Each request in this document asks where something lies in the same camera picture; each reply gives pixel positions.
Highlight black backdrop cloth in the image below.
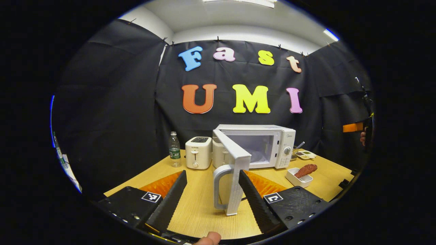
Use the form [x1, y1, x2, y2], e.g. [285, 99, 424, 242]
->
[51, 19, 374, 201]

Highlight white microwave oven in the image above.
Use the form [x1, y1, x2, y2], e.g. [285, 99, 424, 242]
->
[212, 124, 296, 216]

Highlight white rectangular dish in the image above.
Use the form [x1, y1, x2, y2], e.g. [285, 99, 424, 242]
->
[285, 167, 314, 188]

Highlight ceiling light panel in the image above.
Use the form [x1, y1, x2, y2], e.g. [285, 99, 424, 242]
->
[323, 29, 340, 42]
[203, 0, 277, 9]

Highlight black stand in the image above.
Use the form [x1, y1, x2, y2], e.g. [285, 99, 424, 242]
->
[354, 77, 375, 114]

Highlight white toaster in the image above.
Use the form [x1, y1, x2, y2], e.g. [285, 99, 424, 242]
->
[185, 136, 213, 170]

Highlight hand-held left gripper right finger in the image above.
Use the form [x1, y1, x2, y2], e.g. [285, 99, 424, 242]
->
[238, 169, 331, 235]

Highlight brown meat drumstick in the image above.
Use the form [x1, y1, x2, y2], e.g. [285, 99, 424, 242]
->
[294, 164, 318, 179]

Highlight white divided dish with grains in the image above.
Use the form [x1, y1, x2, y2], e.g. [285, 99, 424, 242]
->
[296, 150, 317, 161]

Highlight clear plastic water bottle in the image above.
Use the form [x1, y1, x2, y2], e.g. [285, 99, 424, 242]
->
[169, 131, 182, 168]

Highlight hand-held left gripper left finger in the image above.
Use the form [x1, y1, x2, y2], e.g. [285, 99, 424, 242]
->
[97, 170, 188, 235]

